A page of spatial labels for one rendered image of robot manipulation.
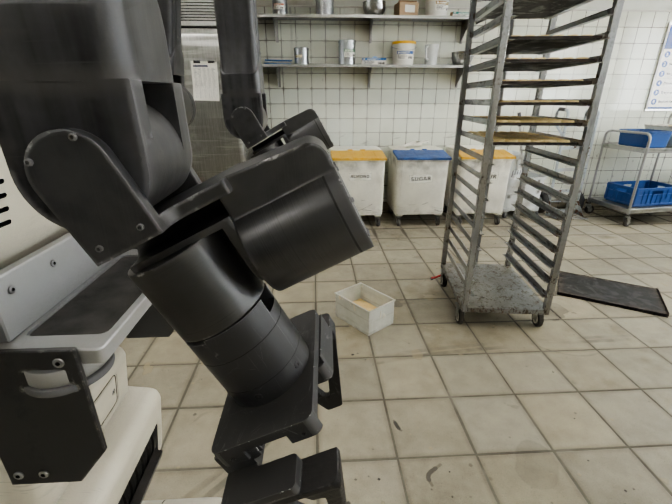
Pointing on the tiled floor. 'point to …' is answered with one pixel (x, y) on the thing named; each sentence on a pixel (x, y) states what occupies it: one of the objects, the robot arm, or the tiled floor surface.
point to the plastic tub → (364, 308)
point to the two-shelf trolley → (636, 179)
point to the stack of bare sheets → (612, 293)
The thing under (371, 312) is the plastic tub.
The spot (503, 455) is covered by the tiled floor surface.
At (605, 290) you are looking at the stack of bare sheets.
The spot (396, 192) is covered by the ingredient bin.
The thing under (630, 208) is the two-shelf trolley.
